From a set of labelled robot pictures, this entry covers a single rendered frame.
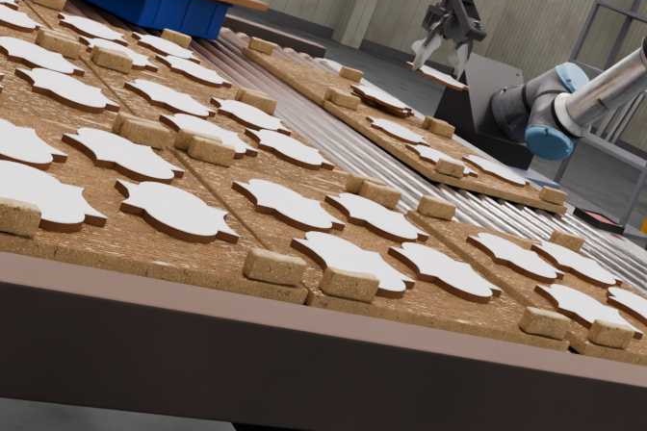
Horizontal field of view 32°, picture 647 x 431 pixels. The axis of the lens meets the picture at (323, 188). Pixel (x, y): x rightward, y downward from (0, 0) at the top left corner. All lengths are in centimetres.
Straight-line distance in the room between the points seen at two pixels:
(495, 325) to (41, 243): 52
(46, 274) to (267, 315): 19
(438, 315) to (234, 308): 32
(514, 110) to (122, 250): 200
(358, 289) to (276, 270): 10
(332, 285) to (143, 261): 20
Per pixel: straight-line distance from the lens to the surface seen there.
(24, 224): 98
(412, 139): 225
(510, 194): 217
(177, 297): 93
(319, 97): 238
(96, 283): 90
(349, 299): 114
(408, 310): 119
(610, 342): 139
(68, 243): 101
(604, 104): 269
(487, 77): 301
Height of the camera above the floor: 127
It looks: 12 degrees down
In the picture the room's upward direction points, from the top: 22 degrees clockwise
